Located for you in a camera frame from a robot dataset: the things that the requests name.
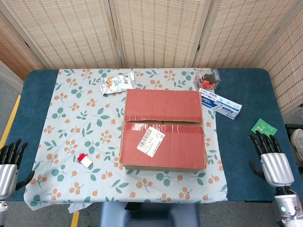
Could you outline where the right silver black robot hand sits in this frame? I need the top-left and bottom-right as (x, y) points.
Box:
(249, 130), (295, 189)

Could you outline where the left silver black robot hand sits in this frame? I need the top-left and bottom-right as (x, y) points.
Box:
(0, 139), (36, 201)

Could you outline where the red topped cardboard box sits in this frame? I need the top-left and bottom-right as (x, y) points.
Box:
(118, 88), (209, 175)

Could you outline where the small red white box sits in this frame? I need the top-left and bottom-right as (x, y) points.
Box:
(77, 152), (94, 170)

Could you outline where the white blue toothpaste box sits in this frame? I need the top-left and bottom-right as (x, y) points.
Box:
(198, 87), (243, 121)

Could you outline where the clear plastic parts box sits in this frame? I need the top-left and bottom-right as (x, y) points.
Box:
(193, 68), (223, 91)

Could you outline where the white shoe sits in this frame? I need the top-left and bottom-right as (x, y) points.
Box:
(290, 128), (303, 163)

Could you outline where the green paper packet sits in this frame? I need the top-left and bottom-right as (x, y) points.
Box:
(251, 118), (278, 143)

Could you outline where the floral leaf print tablecloth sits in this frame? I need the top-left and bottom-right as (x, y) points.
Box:
(23, 68), (229, 211)

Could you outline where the white snack bag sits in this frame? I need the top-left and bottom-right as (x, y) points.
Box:
(99, 71), (136, 96)

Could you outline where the bamboo folding screen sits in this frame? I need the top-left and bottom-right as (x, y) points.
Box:
(0, 0), (303, 114)

